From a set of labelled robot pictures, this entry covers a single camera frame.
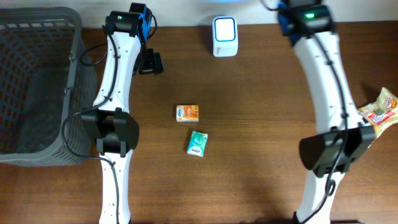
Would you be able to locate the orange tissue pack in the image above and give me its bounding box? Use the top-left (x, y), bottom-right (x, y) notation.
top-left (176, 105), bottom-right (199, 122)

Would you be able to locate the teal tissue pack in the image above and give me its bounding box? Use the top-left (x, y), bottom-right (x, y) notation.
top-left (187, 131), bottom-right (208, 157)

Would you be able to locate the yellow snack bag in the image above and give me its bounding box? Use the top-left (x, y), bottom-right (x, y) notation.
top-left (358, 87), bottom-right (397, 139)

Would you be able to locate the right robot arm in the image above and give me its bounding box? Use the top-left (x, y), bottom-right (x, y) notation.
top-left (277, 1), bottom-right (376, 223)

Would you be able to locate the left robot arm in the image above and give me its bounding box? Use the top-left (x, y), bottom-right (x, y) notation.
top-left (81, 10), bottom-right (164, 223)

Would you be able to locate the white barcode scanner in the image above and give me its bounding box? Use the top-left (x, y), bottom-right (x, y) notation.
top-left (212, 16), bottom-right (239, 57)

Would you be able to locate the dark grey plastic basket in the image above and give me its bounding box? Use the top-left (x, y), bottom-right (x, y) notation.
top-left (1, 7), bottom-right (97, 167)

